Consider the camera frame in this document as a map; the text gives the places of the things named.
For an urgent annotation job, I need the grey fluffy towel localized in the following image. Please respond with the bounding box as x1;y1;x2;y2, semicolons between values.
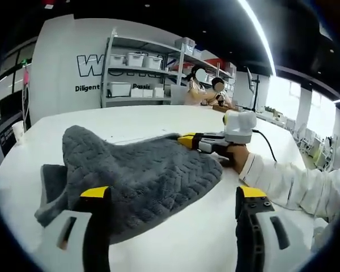
34;125;224;244

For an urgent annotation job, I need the person's right hand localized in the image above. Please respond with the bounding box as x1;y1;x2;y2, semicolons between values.
212;143;250;173

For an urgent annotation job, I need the wooden tray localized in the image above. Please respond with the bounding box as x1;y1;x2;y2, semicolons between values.
212;104;239;112

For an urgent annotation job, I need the monitor on black stand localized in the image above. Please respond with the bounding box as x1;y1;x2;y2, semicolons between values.
245;66;261;114

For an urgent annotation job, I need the pale grey board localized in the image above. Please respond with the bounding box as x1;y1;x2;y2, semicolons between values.
169;84;189;105

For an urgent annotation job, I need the row of white office chairs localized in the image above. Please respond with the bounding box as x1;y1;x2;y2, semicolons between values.
297;127;335;171

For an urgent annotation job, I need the grey metal shelving rack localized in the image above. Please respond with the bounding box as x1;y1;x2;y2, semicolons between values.
100;27;237;108

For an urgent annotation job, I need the white paper cup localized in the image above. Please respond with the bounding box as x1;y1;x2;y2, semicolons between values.
11;120;26;145

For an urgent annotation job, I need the black sign panel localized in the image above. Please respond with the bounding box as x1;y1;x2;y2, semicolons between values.
0;124;18;155

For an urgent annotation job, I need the black cable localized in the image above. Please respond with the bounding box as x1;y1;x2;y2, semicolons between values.
252;129;278;162

